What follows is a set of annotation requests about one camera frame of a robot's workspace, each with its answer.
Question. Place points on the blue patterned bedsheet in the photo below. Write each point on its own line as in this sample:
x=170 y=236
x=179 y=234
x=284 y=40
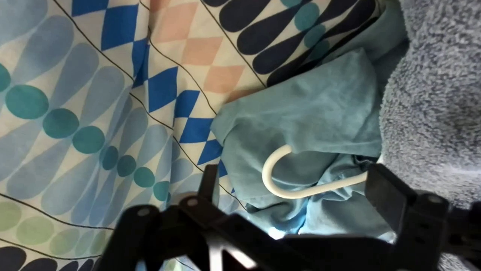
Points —
x=75 y=100

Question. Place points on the grey-blue terry towel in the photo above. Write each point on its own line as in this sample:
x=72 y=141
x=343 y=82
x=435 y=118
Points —
x=436 y=100

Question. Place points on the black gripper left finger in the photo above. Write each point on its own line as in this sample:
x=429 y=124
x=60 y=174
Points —
x=170 y=236

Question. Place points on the white coat hanger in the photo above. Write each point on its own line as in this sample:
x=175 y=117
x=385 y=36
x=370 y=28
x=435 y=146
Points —
x=290 y=197

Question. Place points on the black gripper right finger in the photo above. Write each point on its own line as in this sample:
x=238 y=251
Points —
x=415 y=227

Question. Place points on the teal cloth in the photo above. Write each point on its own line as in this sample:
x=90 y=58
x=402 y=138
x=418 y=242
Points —
x=310 y=111

